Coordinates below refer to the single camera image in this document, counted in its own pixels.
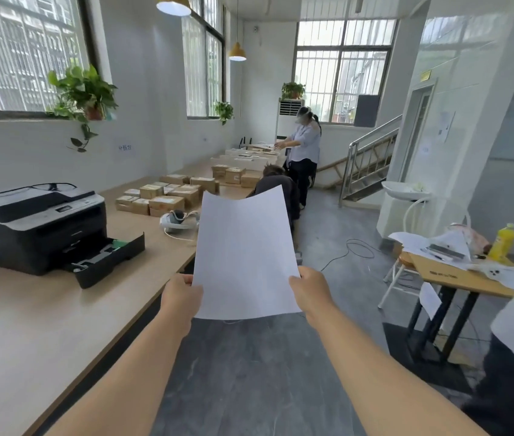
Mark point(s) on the person's right hand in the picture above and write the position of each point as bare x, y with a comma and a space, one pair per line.
314, 290

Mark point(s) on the person's left hand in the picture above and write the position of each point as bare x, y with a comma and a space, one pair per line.
179, 299

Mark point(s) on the person's right thumb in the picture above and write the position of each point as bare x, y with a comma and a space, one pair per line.
296, 282

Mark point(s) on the person's left thumb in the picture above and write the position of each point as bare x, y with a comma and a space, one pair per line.
187, 280

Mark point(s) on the white paper sheet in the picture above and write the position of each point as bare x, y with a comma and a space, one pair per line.
245, 254

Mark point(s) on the person's left forearm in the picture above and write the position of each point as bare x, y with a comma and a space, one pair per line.
129, 381

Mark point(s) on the person's right forearm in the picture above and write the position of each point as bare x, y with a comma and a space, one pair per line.
375, 372

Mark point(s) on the white headset device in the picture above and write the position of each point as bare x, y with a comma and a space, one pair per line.
174, 220

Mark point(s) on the group of brown cardboard boxes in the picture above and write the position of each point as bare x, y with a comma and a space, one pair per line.
170, 197

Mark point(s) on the white metal chair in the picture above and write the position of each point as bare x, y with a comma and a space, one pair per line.
402, 272

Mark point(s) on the pile of white papers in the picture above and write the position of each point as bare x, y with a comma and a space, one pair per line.
414, 242

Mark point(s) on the metal staircase with railing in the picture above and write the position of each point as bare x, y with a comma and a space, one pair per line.
366, 172

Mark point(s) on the row of white boxes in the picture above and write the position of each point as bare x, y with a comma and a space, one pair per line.
248, 157

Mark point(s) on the white wash basin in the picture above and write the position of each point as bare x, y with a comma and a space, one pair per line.
404, 190

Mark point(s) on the black router with antennas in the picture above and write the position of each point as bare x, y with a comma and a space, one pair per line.
244, 143

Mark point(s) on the black printer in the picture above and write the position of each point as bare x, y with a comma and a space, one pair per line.
34, 226

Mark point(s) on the white standing air conditioner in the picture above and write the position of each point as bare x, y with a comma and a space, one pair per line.
285, 120

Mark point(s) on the wooden table with black legs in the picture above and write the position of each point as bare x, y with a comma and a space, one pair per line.
459, 279

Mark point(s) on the small green potted plant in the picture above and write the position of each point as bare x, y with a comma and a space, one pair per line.
224, 111

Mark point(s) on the white and red plastic bag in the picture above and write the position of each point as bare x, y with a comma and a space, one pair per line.
473, 238

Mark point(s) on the black panel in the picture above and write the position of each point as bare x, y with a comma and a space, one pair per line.
366, 111

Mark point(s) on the white door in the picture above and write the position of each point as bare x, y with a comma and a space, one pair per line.
416, 131

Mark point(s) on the yellow drink bottle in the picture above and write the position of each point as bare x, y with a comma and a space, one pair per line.
502, 242

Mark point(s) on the large trailing green potted plant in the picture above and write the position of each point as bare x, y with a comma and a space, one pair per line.
85, 93

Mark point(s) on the barred window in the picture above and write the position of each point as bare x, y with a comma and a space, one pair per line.
341, 68
25, 54
203, 63

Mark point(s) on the yellow pendant lamp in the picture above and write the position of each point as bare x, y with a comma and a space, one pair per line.
237, 53
173, 5

